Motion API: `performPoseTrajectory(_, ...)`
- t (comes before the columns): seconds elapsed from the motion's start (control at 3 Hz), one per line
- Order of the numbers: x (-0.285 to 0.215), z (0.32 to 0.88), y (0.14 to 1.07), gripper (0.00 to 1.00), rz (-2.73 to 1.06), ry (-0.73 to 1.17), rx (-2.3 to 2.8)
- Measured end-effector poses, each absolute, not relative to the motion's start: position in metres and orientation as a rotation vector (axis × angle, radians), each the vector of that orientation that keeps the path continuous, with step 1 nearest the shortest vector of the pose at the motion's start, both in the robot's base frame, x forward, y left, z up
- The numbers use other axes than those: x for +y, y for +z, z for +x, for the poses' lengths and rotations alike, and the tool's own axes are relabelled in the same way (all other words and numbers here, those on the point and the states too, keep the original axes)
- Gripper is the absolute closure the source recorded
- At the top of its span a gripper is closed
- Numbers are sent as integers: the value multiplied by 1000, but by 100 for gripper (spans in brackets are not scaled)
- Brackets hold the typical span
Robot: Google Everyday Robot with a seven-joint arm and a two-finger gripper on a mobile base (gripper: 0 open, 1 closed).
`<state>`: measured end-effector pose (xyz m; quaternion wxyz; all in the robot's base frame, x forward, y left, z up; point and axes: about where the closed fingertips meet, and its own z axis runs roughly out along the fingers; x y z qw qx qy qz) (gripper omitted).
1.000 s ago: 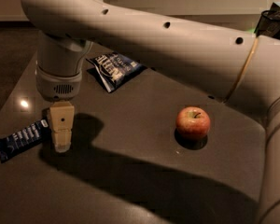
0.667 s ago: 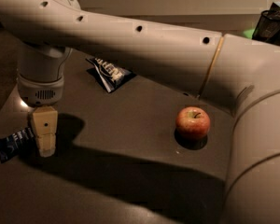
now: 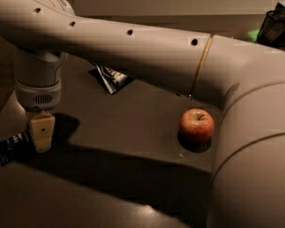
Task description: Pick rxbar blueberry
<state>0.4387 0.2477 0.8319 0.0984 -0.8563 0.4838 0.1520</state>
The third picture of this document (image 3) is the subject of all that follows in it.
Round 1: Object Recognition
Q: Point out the white gripper with vent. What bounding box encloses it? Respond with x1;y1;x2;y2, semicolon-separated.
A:
15;81;62;153

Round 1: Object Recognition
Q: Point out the dark blue rxbar wrapper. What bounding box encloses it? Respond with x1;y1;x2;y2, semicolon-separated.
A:
0;130;36;166

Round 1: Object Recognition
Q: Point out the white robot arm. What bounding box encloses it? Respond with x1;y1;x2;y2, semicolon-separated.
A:
0;0;285;228

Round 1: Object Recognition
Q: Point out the blue kettle chips bag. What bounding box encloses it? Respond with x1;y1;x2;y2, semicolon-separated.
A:
89;65;134;95

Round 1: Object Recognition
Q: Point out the red apple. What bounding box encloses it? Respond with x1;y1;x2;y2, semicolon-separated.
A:
179;108;215;143

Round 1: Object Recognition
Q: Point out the black mesh pen holder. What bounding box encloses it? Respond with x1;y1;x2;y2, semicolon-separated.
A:
256;2;285;48

